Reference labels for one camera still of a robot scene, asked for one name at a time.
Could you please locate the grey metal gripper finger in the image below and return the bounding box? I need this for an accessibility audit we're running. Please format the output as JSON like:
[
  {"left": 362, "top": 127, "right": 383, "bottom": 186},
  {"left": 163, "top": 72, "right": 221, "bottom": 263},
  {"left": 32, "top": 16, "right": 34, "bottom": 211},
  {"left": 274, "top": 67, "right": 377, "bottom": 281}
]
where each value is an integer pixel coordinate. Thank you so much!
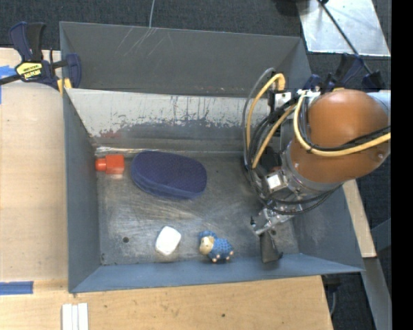
[
  {"left": 270, "top": 231, "right": 284, "bottom": 263},
  {"left": 260, "top": 232, "right": 273, "bottom": 264}
]

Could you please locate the blue toy sheep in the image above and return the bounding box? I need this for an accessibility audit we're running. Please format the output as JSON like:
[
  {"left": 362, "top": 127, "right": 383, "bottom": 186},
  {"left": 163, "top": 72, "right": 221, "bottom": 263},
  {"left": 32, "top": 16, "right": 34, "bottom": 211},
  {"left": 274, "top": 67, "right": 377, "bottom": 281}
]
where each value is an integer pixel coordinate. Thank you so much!
[{"left": 198, "top": 230, "right": 235, "bottom": 264}]

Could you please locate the white rounded block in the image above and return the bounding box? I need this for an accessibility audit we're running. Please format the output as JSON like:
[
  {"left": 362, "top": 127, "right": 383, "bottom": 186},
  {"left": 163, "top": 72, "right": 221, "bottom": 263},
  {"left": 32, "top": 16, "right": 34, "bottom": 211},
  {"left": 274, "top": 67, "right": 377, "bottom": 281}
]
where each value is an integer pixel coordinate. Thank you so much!
[{"left": 154, "top": 225, "right": 182, "bottom": 256}]

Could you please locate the dark blue oval pouch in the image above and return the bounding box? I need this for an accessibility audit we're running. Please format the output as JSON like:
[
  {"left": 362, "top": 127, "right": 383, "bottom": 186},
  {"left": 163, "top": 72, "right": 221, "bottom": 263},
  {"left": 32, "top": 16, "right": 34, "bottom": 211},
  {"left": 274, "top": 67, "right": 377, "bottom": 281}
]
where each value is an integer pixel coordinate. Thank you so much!
[{"left": 130, "top": 150, "right": 208, "bottom": 200}]

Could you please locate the grey metal bin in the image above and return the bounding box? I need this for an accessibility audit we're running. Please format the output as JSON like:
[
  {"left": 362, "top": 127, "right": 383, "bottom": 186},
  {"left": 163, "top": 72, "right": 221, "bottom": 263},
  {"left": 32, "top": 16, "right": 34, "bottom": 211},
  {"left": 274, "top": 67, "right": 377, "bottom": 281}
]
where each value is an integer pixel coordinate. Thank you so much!
[{"left": 59, "top": 21, "right": 366, "bottom": 294}]

